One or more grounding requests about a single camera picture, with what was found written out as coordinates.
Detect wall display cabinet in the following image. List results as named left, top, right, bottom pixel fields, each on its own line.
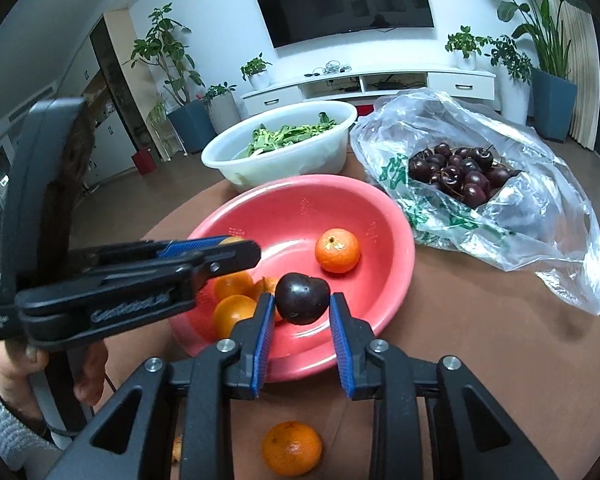
left=55, top=7, right=151, bottom=186

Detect red floor bin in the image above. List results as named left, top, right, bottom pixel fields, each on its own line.
left=131, top=148, right=157, bottom=176

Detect person's left hand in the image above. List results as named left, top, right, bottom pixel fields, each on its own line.
left=0, top=342, right=108, bottom=407

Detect pile of dark cherries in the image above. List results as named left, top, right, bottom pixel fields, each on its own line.
left=407, top=142, right=523, bottom=209

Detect leafy green vegetables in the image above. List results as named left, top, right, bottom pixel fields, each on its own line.
left=242, top=112, right=337, bottom=158

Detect broad-leaf plant blue pot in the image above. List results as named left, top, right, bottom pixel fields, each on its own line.
left=455, top=0, right=588, bottom=143

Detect white plastic basin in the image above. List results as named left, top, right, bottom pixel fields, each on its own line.
left=201, top=100, right=358, bottom=193

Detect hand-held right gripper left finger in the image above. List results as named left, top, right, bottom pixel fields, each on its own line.
left=45, top=292, right=277, bottom=480

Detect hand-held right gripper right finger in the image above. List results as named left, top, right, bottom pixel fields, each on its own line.
left=329, top=292, right=561, bottom=480

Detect small plant ribbed white pot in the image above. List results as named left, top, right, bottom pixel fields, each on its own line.
left=200, top=82, right=242, bottom=133

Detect drooping plant on wire stand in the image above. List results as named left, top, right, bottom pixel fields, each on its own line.
left=145, top=100, right=188, bottom=162

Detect white television cabinet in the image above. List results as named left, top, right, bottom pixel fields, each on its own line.
left=241, top=63, right=497, bottom=118

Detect wall-mounted black television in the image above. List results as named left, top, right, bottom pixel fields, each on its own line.
left=250, top=0, right=436, bottom=50

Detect beige curtain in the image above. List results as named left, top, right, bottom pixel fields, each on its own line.
left=542, top=0, right=600, bottom=152

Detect person's left forearm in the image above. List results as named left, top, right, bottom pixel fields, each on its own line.
left=0, top=360, right=56, bottom=461

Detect tangle of cables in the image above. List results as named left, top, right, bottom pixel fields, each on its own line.
left=304, top=61, right=352, bottom=78

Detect dark purple plum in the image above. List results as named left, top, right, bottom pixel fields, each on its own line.
left=274, top=272, right=331, bottom=326

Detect bushy plant tall white pot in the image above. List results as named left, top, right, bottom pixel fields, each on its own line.
left=485, top=35, right=533, bottom=126

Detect clear plastic bag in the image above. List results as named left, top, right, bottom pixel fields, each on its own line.
left=349, top=87, right=600, bottom=317

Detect red plastic basin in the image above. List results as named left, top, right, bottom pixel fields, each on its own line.
left=169, top=174, right=416, bottom=383

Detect tall leafy plant blue pot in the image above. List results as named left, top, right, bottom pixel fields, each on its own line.
left=125, top=2, right=216, bottom=155

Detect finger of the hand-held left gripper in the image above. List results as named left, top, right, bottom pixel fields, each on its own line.
left=87, top=240, right=262, bottom=282
left=69, top=235, right=233, bottom=273

